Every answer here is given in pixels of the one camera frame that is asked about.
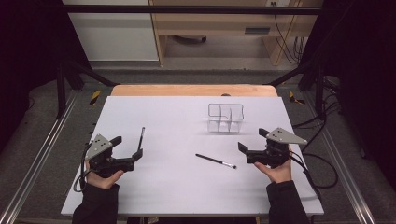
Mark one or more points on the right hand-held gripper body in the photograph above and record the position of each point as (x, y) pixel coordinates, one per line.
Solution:
(274, 152)

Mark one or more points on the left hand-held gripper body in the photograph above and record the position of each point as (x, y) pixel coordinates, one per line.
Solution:
(99, 146)

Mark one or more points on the black pen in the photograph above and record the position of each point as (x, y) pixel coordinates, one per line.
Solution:
(214, 160)

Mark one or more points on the clear plastic organizer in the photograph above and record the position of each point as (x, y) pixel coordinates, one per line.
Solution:
(225, 119)

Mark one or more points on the person's right hand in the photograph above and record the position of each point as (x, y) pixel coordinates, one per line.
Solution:
(278, 174)

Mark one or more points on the person's left hand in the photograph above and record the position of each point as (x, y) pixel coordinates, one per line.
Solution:
(104, 182)

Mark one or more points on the yellow black tape strip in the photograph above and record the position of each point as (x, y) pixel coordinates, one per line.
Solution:
(95, 97)
(292, 97)

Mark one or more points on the white board sheet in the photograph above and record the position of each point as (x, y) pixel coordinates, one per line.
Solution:
(186, 186)

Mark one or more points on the wooden table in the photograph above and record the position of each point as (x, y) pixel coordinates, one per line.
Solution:
(174, 90)

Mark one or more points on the white cabinet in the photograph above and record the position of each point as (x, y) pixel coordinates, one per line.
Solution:
(115, 34)

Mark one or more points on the black curtain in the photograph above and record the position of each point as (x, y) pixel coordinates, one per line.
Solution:
(364, 77)
(28, 56)

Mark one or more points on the wooden desk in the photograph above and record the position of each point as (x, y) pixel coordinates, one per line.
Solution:
(218, 23)

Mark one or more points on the wheeled stool base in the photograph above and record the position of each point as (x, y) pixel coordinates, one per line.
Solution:
(190, 39)

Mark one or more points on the aluminium rail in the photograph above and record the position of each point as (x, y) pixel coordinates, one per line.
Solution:
(342, 171)
(37, 158)

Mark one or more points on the black metal frame strut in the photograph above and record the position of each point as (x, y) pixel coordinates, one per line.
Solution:
(62, 90)
(319, 87)

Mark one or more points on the black frame crossbar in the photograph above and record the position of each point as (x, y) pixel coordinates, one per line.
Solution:
(186, 9)

